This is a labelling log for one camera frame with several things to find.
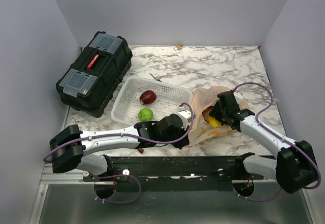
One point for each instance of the red fake apple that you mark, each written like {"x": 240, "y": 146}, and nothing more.
{"x": 147, "y": 97}

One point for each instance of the aluminium rail extrusion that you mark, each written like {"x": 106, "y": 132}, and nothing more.
{"x": 62, "y": 178}

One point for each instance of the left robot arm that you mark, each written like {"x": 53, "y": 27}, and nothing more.
{"x": 73, "y": 148}

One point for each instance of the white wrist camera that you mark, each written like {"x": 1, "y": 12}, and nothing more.
{"x": 187, "y": 117}
{"x": 238, "y": 97}

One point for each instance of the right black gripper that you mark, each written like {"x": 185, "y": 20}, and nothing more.
{"x": 215, "y": 112}

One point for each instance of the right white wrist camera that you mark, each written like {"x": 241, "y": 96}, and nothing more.
{"x": 238, "y": 97}

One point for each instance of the white plastic basket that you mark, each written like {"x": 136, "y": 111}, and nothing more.
{"x": 168, "y": 98}

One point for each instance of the yellow fake bell pepper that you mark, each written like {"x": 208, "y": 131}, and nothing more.
{"x": 213, "y": 122}

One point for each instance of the orange translucent plastic bag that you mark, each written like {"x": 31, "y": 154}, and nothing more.
{"x": 202, "y": 101}

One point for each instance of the black plastic toolbox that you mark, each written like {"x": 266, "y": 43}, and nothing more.
{"x": 92, "y": 78}

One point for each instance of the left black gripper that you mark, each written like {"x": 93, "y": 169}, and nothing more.
{"x": 182, "y": 143}

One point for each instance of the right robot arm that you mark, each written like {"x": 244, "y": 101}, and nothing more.
{"x": 293, "y": 165}

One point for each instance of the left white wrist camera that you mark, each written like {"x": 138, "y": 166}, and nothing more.
{"x": 187, "y": 117}

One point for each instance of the black mounting rail base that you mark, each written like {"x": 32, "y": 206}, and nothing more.
{"x": 180, "y": 173}

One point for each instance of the green fake fruit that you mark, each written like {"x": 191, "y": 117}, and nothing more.
{"x": 145, "y": 115}

